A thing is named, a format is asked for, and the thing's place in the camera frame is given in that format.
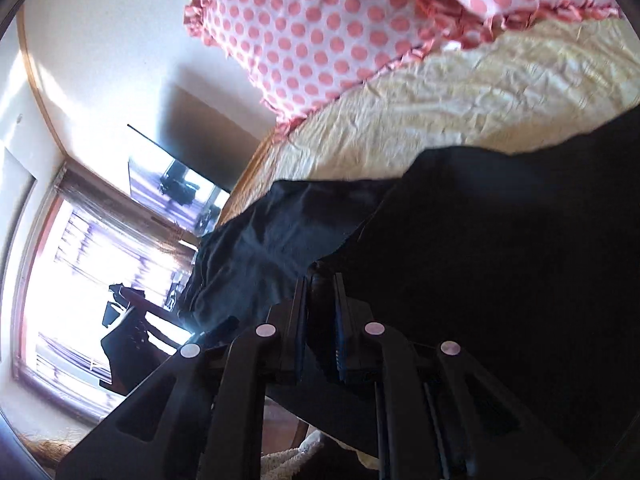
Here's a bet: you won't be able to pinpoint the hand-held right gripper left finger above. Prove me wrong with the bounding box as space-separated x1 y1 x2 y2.
56 276 310 480

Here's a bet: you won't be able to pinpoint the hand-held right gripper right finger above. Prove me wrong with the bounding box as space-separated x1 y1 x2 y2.
332 272 581 480

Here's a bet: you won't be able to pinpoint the black pants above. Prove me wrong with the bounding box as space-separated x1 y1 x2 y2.
180 104 640 466

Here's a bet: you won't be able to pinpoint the white fluffy rug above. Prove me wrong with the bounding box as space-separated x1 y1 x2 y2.
260 435 326 480

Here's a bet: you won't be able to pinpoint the window with curtains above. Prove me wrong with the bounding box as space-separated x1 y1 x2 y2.
12 160 201 423

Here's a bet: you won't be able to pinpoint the cream quilted bedspread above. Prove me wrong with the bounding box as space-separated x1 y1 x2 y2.
220 16 640 226

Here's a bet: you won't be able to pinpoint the pink polka dot pillow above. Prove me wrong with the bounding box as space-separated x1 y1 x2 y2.
183 0 622 130

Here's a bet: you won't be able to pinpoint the wall-mounted television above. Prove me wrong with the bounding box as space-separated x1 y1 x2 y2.
126 124 232 237

